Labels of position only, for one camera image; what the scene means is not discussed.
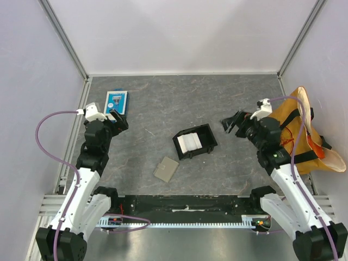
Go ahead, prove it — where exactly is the black plastic card box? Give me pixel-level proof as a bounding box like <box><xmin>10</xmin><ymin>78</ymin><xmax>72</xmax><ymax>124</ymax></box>
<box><xmin>172</xmin><ymin>123</ymin><xmax>218</xmax><ymax>160</ymax></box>

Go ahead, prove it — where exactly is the grey card holder wallet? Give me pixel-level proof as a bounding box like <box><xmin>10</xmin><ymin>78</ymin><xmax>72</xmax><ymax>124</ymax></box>
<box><xmin>154</xmin><ymin>157</ymin><xmax>179</xmax><ymax>183</ymax></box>

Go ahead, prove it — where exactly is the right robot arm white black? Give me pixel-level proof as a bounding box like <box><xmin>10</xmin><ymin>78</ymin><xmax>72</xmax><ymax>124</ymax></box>
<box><xmin>221</xmin><ymin>111</ymin><xmax>347</xmax><ymax>260</ymax></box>

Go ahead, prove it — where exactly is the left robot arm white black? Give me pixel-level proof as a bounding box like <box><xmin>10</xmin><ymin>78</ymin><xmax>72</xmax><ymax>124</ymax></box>
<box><xmin>35</xmin><ymin>104</ymin><xmax>128</xmax><ymax>260</ymax></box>

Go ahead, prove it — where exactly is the white card stack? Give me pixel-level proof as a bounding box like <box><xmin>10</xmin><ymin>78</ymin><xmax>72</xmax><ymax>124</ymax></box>
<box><xmin>177</xmin><ymin>133</ymin><xmax>202</xmax><ymax>154</ymax></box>

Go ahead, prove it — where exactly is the blue razor package box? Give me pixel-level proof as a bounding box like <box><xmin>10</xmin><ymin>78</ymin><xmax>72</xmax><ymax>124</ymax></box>
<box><xmin>104</xmin><ymin>90</ymin><xmax>129</xmax><ymax>121</ymax></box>

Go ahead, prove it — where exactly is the yellow tote bag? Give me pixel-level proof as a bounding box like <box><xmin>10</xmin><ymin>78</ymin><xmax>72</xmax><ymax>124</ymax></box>
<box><xmin>270</xmin><ymin>86</ymin><xmax>346</xmax><ymax>175</ymax></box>

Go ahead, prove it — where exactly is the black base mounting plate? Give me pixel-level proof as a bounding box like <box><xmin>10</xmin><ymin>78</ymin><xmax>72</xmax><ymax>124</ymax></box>
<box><xmin>106</xmin><ymin>195</ymin><xmax>268</xmax><ymax>224</ymax></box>

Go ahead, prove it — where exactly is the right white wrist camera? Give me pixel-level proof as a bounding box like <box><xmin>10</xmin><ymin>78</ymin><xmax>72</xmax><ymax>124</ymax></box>
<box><xmin>250</xmin><ymin>98</ymin><xmax>272</xmax><ymax>121</ymax></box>

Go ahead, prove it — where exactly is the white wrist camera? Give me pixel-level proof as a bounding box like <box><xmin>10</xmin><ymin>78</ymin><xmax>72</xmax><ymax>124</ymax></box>
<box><xmin>76</xmin><ymin>102</ymin><xmax>108</xmax><ymax>122</ymax></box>
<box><xmin>250</xmin><ymin>98</ymin><xmax>272</xmax><ymax>121</ymax></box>

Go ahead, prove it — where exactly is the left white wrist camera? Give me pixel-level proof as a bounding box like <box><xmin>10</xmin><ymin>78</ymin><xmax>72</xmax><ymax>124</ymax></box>
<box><xmin>76</xmin><ymin>102</ymin><xmax>108</xmax><ymax>122</ymax></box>

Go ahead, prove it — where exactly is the grey slotted cable duct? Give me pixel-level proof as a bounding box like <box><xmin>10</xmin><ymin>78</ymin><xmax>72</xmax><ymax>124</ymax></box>
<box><xmin>96</xmin><ymin>215</ymin><xmax>270</xmax><ymax>229</ymax></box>

